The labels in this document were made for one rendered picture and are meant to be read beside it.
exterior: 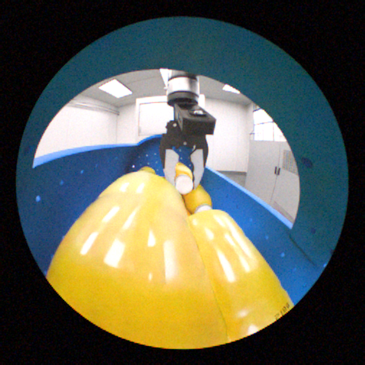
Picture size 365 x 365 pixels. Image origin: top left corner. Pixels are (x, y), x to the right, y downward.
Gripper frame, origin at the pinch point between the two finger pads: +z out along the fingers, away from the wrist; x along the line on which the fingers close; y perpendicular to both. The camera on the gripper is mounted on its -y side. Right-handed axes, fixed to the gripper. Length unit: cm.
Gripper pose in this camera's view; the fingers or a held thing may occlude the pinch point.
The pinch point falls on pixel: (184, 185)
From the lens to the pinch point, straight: 24.5
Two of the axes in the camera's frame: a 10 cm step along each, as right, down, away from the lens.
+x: -9.9, 0.5, -1.4
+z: 0.0, 9.5, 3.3
